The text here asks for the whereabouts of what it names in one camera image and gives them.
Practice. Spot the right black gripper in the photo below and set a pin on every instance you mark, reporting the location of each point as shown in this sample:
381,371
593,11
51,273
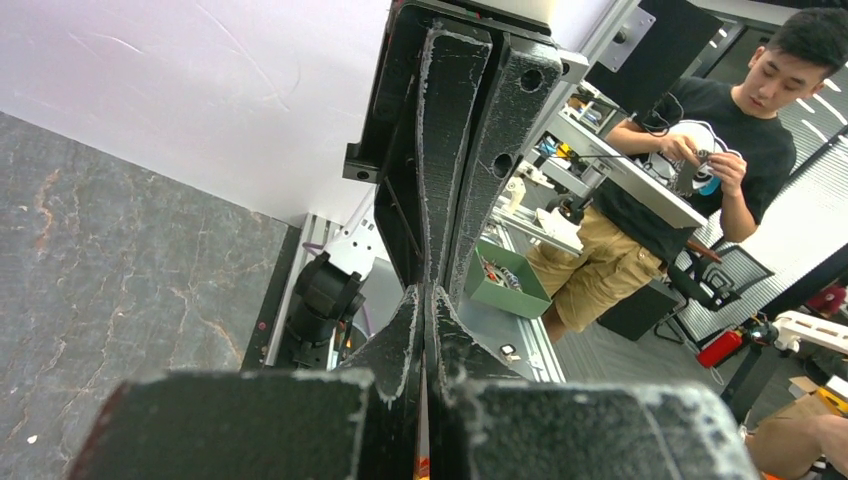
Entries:
516,85

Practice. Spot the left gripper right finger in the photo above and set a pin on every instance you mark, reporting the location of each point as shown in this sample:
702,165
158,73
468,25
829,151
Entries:
488,422

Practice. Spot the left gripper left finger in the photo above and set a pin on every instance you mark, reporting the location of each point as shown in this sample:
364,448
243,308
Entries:
357,421

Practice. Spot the green parts tray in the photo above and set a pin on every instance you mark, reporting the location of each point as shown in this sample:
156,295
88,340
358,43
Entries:
505,280

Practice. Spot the grey workbench top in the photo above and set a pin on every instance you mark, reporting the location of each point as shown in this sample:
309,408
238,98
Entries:
621,170

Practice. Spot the red fire extinguisher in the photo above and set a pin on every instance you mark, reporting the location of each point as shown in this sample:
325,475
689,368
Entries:
720,348

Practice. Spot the man in black shirt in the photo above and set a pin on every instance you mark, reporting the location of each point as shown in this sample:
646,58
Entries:
721,148

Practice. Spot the black office chair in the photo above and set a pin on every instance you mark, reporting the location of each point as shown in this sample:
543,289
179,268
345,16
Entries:
713,280

